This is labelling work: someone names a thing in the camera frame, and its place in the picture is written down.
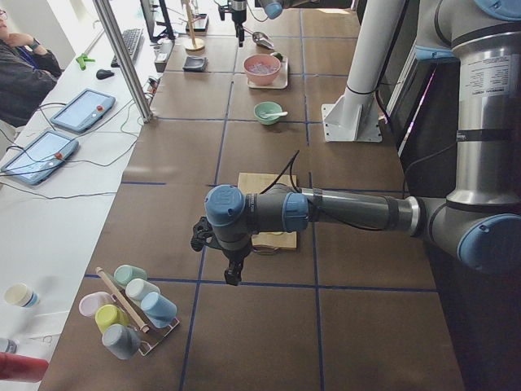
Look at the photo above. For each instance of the metal cup rack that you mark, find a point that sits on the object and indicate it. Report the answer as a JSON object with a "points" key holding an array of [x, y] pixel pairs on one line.
{"points": [[154, 336]]}

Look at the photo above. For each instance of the green clamp tool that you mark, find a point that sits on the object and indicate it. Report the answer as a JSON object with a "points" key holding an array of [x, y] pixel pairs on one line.
{"points": [[82, 60]]}

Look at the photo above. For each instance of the paper cup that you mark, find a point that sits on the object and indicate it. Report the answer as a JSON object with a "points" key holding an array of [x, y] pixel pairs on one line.
{"points": [[21, 295]]}

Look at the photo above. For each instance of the white cup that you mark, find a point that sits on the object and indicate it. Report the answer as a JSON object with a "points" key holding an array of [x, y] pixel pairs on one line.
{"points": [[137, 289]]}

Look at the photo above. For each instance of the teach pendant far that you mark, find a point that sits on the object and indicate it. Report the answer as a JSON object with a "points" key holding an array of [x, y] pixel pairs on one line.
{"points": [[82, 112]]}

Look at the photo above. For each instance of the teach pendant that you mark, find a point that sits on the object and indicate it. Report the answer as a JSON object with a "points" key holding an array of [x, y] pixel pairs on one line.
{"points": [[82, 112], [36, 162]]}

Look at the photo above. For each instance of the yellow cup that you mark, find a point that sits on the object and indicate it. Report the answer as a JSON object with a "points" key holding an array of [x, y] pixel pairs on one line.
{"points": [[108, 315]]}

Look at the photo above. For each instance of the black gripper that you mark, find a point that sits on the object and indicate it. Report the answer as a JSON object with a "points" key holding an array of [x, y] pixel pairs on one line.
{"points": [[239, 15], [234, 256]]}

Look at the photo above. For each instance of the black computer mouse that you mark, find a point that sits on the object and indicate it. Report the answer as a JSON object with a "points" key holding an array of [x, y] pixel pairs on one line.
{"points": [[103, 74]]}

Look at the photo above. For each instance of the cream plastic tray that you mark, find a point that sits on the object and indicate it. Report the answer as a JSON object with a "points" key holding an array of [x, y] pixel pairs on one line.
{"points": [[279, 83]]}

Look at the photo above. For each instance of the grey cup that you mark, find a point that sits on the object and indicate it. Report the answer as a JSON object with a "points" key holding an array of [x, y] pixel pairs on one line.
{"points": [[122, 341]]}

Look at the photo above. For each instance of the aluminium frame post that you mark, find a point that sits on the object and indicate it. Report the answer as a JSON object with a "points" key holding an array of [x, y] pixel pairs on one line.
{"points": [[111, 28]]}

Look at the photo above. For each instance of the pile of clear ice cubes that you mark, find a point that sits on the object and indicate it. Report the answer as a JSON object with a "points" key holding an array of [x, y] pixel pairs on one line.
{"points": [[262, 69]]}

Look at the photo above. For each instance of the white plastic spoon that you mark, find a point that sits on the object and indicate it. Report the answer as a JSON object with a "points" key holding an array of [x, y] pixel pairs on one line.
{"points": [[269, 115]]}

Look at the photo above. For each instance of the seated person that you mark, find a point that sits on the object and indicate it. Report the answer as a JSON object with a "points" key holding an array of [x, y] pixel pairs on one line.
{"points": [[29, 72]]}

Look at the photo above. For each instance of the wooden mug tree stand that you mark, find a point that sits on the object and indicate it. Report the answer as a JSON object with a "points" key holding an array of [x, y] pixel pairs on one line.
{"points": [[193, 43]]}

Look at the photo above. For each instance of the black keyboard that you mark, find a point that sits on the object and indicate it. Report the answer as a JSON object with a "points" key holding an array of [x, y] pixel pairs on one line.
{"points": [[133, 40]]}

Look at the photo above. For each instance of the pink bowl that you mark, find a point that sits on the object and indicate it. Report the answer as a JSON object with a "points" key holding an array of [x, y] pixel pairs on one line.
{"points": [[261, 58]]}

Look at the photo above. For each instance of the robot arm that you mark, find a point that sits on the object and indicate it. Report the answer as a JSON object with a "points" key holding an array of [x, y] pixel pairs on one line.
{"points": [[271, 8], [475, 222]]}

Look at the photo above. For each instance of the red bottle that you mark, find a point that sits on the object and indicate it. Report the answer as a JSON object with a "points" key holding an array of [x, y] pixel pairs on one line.
{"points": [[21, 368]]}

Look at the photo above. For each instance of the mint green bowl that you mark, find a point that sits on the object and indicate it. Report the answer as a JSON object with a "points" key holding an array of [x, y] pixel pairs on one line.
{"points": [[266, 107]]}

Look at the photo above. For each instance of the stainless steel ice scoop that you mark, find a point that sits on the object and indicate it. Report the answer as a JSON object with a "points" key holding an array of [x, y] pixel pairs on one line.
{"points": [[262, 40]]}

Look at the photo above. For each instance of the blue cup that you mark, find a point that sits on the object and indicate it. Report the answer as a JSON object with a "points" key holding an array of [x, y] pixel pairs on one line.
{"points": [[159, 309]]}

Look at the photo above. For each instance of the grey folded cloth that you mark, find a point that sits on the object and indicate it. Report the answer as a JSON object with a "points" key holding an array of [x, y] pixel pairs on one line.
{"points": [[195, 63]]}

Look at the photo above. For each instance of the wooden cutting board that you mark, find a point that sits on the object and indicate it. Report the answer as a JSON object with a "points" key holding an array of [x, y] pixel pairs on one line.
{"points": [[255, 183]]}

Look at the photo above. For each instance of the green cup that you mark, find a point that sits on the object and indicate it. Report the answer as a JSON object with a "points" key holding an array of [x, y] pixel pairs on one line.
{"points": [[123, 274]]}

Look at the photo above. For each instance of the pink cup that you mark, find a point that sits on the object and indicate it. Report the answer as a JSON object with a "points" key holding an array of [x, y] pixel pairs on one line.
{"points": [[89, 304]]}

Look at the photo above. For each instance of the teach pendant near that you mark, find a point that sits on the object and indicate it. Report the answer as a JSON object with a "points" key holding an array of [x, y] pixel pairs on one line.
{"points": [[36, 162]]}

